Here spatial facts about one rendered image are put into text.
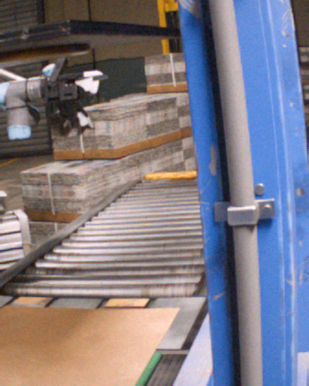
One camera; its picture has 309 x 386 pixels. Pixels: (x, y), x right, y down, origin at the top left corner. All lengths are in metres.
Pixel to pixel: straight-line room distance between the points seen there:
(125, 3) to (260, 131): 9.65
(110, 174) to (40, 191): 0.33
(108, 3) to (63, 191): 7.43
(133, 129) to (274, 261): 2.70
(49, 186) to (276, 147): 2.53
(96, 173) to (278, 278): 2.44
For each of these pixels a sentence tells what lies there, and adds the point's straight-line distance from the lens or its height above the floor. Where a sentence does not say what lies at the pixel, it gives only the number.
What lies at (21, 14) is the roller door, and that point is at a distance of 10.73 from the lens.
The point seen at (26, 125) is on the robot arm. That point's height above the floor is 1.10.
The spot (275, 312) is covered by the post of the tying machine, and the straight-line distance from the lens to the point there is 0.61.
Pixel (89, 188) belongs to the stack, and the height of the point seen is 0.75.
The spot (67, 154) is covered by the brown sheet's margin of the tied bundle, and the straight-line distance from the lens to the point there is 3.31.
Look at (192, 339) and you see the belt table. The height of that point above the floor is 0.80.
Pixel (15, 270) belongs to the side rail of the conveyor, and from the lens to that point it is 1.68.
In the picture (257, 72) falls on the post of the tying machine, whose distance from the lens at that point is 0.57.
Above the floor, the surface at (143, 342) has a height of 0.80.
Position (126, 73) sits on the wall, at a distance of 10.18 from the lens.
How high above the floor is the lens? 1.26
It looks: 10 degrees down
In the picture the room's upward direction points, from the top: 6 degrees counter-clockwise
